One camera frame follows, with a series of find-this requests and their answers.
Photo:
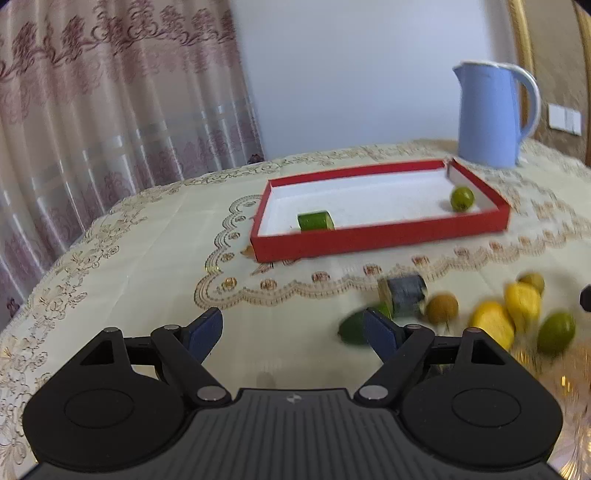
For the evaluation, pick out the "red cardboard box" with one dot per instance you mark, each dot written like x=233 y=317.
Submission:
x=369 y=240

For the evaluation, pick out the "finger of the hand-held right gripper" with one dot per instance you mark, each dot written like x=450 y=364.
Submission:
x=586 y=299

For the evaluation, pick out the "pink floral curtain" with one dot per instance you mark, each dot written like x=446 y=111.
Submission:
x=115 y=115

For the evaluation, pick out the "gold curved wall trim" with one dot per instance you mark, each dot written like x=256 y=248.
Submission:
x=519 y=37

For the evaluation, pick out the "green lime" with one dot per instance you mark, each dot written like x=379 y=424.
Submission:
x=462 y=199
x=556 y=333

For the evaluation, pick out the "small brown round fruit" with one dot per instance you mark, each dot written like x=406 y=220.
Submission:
x=533 y=279
x=442 y=309

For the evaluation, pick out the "light blue kettle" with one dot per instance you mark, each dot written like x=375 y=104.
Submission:
x=485 y=120

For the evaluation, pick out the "yellow fruit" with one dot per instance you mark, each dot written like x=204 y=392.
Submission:
x=491 y=323
x=521 y=301

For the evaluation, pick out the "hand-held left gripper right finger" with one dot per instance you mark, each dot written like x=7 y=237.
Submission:
x=379 y=333

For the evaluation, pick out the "beige embroidered tablecloth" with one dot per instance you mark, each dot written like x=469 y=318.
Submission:
x=138 y=258

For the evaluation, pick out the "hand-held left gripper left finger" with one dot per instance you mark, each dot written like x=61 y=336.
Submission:
x=205 y=331

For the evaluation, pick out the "white wall switch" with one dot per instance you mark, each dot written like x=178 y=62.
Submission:
x=564 y=119

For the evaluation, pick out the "dark eggplant piece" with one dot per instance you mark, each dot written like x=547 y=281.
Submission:
x=408 y=291

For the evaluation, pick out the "green cucumber piece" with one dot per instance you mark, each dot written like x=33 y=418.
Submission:
x=351 y=328
x=315 y=221

